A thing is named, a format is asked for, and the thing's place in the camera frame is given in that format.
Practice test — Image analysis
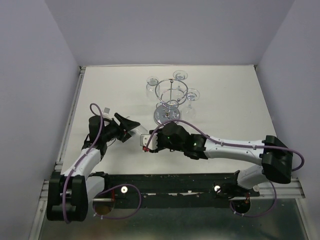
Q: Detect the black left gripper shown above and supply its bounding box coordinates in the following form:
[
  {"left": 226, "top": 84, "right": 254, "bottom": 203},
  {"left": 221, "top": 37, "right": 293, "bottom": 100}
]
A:
[{"left": 102, "top": 112, "right": 140, "bottom": 142}]

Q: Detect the clear wine glass front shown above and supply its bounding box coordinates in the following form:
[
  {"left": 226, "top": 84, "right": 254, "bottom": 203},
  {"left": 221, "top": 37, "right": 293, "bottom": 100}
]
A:
[{"left": 125, "top": 116, "right": 148, "bottom": 137}]

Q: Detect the clear wine glass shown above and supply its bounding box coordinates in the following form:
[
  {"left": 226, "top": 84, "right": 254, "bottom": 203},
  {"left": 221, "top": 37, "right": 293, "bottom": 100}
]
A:
[
  {"left": 145, "top": 76, "right": 160, "bottom": 102},
  {"left": 173, "top": 70, "right": 188, "bottom": 90},
  {"left": 181, "top": 88, "right": 200, "bottom": 121},
  {"left": 125, "top": 116, "right": 148, "bottom": 137}
]

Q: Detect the chrome wine glass rack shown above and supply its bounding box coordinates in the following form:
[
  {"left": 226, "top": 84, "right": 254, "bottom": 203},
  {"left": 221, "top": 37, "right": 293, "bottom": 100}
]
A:
[{"left": 153, "top": 78, "right": 189, "bottom": 125}]

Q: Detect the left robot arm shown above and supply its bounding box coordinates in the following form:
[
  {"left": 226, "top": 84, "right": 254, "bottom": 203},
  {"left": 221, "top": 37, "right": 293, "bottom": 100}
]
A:
[{"left": 46, "top": 113, "right": 141, "bottom": 223}]

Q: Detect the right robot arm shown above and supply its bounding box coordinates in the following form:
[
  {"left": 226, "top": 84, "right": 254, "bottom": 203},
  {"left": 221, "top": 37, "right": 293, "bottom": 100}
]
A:
[{"left": 140, "top": 121, "right": 293, "bottom": 196}]

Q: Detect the clear wine glass far left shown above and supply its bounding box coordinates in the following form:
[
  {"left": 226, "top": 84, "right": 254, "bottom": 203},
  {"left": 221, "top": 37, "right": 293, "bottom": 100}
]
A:
[{"left": 145, "top": 76, "right": 160, "bottom": 102}]

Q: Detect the clear wine glass far right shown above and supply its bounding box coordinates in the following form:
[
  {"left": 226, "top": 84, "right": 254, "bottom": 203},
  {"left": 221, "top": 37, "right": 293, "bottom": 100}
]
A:
[{"left": 173, "top": 70, "right": 188, "bottom": 90}]

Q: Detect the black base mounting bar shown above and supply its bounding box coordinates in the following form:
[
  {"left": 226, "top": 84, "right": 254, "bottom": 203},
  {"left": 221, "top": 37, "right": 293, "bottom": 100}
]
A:
[{"left": 92, "top": 172, "right": 260, "bottom": 209}]

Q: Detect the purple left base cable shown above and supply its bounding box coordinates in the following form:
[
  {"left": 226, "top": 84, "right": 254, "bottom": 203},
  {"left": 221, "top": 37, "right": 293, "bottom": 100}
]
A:
[{"left": 92, "top": 183, "right": 142, "bottom": 221}]

